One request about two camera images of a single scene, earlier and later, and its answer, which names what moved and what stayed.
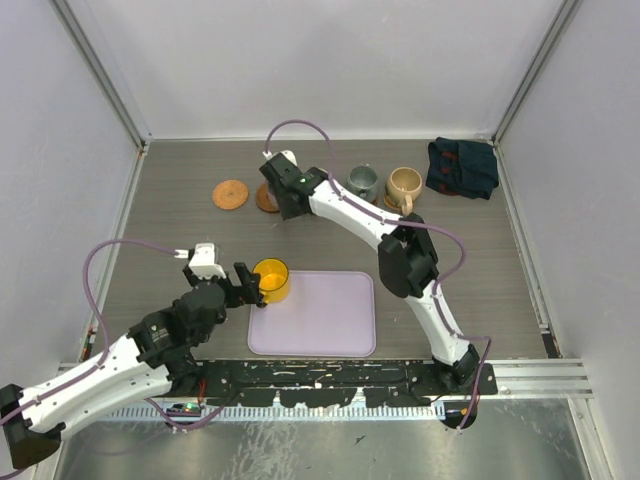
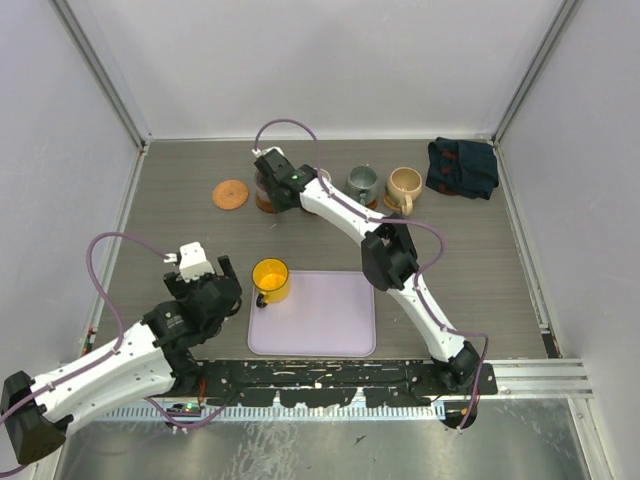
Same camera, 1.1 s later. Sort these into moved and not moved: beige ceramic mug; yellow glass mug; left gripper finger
Moved: left gripper finger
Not moved: beige ceramic mug; yellow glass mug
